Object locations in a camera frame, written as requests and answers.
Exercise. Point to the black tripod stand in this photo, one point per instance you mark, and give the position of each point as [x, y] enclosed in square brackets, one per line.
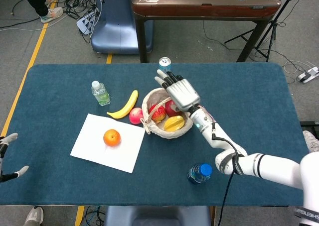
[273, 24]

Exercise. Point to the blue cap sports drink bottle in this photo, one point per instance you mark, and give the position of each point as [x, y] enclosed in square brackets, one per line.
[199, 173]

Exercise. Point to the green label water bottle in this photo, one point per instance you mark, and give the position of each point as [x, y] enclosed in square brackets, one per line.
[101, 94]

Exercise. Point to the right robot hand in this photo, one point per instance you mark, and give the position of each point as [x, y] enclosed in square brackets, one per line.
[183, 94]

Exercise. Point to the pink red peach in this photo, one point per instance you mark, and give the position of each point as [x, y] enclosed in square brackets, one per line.
[135, 116]

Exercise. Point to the white open notebook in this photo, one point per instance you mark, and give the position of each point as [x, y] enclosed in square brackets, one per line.
[124, 148]

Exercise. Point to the yellow banana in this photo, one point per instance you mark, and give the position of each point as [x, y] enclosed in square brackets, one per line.
[124, 107]

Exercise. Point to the orange fruit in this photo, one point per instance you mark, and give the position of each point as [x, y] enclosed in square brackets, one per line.
[112, 137]

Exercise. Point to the teal table cloth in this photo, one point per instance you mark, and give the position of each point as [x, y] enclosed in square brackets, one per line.
[249, 99]

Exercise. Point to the brown mahjong table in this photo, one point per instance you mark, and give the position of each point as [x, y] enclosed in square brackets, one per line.
[199, 4]

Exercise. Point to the yellow starfruit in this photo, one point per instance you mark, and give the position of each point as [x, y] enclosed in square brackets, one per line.
[174, 123]

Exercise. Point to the red yellow apple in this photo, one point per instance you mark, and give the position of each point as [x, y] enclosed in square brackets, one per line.
[158, 115]

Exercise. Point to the light blue drink can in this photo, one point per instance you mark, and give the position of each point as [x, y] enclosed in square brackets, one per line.
[165, 64]

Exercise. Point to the white foot pedal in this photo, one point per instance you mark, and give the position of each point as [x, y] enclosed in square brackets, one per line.
[307, 75]

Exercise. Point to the wicker basket with cloth liner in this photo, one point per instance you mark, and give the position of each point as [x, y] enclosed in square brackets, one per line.
[174, 134]

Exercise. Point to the grey sneaker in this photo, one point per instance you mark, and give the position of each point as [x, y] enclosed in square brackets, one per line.
[312, 141]
[35, 216]

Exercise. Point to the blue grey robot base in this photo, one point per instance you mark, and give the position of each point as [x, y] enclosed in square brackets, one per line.
[159, 217]

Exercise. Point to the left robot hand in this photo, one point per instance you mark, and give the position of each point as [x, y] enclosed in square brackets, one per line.
[11, 137]

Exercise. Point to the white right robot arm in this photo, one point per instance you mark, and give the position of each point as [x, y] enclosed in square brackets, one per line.
[269, 166]

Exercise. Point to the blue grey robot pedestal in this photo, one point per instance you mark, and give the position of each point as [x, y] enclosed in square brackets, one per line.
[114, 24]

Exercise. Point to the white power strip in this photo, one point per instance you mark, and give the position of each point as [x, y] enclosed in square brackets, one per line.
[83, 24]

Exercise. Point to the dark red fruit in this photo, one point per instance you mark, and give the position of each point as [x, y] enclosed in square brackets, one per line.
[172, 110]

